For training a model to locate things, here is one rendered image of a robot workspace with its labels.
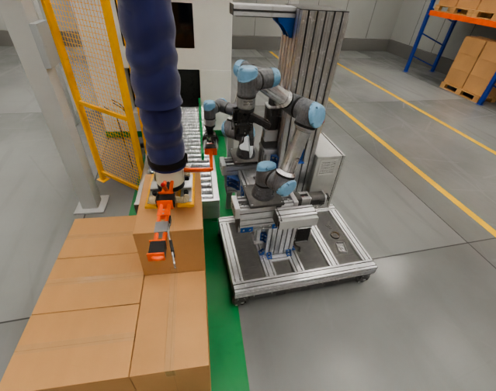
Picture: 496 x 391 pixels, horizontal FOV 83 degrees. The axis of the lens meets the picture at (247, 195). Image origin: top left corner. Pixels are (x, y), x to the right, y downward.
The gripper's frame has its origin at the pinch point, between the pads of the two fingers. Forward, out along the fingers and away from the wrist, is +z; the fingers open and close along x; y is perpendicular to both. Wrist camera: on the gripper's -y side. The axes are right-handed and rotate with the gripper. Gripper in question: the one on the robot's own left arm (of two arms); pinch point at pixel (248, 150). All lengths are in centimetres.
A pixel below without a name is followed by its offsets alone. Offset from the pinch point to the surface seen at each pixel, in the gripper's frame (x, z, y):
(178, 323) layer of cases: 24, 98, 41
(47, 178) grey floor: -220, 152, 193
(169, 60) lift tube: -32, -30, 30
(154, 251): 22, 35, 46
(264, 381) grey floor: 48, 152, -10
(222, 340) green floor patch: 15, 152, 14
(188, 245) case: -10, 71, 31
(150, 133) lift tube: -33, 6, 44
